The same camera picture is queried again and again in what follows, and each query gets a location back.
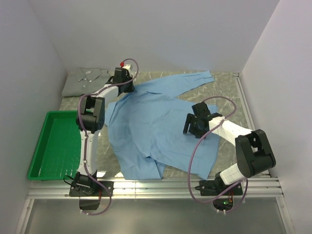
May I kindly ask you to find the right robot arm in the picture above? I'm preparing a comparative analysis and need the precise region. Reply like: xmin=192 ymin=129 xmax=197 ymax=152
xmin=183 ymin=102 xmax=276 ymax=196

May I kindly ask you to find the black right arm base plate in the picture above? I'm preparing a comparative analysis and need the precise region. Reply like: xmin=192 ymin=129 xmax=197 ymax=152
xmin=195 ymin=179 xmax=248 ymax=214

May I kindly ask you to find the aluminium front rail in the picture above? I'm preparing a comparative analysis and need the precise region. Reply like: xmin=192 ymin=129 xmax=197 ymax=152
xmin=27 ymin=177 xmax=284 ymax=199

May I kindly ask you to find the folded grey shirt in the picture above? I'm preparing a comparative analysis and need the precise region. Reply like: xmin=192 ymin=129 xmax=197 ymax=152
xmin=62 ymin=68 xmax=110 ymax=97

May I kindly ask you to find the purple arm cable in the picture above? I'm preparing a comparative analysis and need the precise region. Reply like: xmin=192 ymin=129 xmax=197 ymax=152
xmin=187 ymin=96 xmax=249 ymax=208
xmin=78 ymin=58 xmax=139 ymax=216

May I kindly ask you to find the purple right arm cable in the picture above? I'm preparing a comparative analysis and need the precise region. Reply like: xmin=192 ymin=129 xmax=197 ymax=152
xmin=187 ymin=96 xmax=249 ymax=208

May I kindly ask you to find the light blue long sleeve shirt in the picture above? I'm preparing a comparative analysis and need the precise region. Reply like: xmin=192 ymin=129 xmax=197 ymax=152
xmin=105 ymin=71 xmax=219 ymax=180

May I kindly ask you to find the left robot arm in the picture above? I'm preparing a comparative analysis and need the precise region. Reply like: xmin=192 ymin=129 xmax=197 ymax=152
xmin=71 ymin=64 xmax=137 ymax=196

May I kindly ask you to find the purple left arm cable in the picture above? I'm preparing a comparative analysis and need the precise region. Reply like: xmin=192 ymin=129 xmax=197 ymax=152
xmin=78 ymin=58 xmax=139 ymax=216

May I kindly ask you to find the aluminium rail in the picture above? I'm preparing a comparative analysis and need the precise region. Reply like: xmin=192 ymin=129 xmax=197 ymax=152
xmin=233 ymin=73 xmax=255 ymax=130
xmin=27 ymin=177 xmax=284 ymax=199

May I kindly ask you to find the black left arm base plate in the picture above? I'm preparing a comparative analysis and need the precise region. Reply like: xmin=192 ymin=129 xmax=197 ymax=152
xmin=63 ymin=173 xmax=114 ymax=214

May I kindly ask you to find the green plastic tray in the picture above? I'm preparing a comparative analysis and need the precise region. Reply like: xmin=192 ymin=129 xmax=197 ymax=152
xmin=27 ymin=111 xmax=81 ymax=181

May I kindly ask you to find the aluminium right side rail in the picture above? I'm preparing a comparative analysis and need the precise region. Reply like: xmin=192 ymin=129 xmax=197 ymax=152
xmin=233 ymin=73 xmax=255 ymax=130

